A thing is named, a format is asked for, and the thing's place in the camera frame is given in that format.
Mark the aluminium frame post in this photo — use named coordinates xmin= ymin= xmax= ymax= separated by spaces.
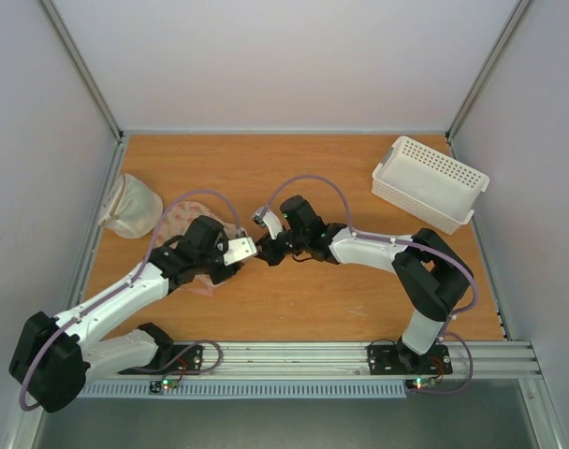
xmin=445 ymin=0 xmax=533 ymax=146
xmin=37 ymin=0 xmax=124 ymax=142

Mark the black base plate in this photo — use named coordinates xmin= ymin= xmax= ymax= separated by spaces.
xmin=119 ymin=344 xmax=203 ymax=375
xmin=366 ymin=342 xmax=453 ymax=375

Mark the floral mesh laundry bag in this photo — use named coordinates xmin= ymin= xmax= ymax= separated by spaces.
xmin=154 ymin=200 xmax=237 ymax=297

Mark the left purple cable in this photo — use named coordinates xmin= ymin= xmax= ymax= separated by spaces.
xmin=18 ymin=188 xmax=246 ymax=413

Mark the white round mesh bag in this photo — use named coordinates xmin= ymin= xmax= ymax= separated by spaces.
xmin=97 ymin=173 xmax=164 ymax=239

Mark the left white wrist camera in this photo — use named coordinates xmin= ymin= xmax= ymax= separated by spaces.
xmin=223 ymin=237 xmax=257 ymax=266

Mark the left aluminium frame post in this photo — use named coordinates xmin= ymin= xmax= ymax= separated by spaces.
xmin=37 ymin=0 xmax=124 ymax=142

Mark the grey slotted cable duct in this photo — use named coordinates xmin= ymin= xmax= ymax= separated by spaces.
xmin=79 ymin=379 xmax=406 ymax=400

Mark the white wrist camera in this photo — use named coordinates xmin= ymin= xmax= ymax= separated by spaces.
xmin=252 ymin=207 xmax=284 ymax=239
xmin=223 ymin=237 xmax=257 ymax=266

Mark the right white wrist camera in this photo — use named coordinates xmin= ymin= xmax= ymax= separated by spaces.
xmin=252 ymin=207 xmax=284 ymax=239

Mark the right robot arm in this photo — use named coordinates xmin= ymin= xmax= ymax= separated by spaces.
xmin=253 ymin=196 xmax=477 ymax=371

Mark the right aluminium frame post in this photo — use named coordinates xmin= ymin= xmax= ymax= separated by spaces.
xmin=445 ymin=0 xmax=533 ymax=146

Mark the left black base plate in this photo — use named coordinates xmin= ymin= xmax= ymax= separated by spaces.
xmin=119 ymin=344 xmax=203 ymax=375

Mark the aluminium front rail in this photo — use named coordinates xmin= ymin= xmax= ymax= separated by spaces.
xmin=89 ymin=337 xmax=542 ymax=382

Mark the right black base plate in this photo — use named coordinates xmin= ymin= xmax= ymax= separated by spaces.
xmin=366 ymin=342 xmax=453 ymax=375

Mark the white perforated plastic basket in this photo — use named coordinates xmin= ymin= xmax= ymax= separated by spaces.
xmin=372 ymin=136 xmax=489 ymax=235

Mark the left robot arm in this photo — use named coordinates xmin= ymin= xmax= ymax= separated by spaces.
xmin=9 ymin=215 xmax=256 ymax=413

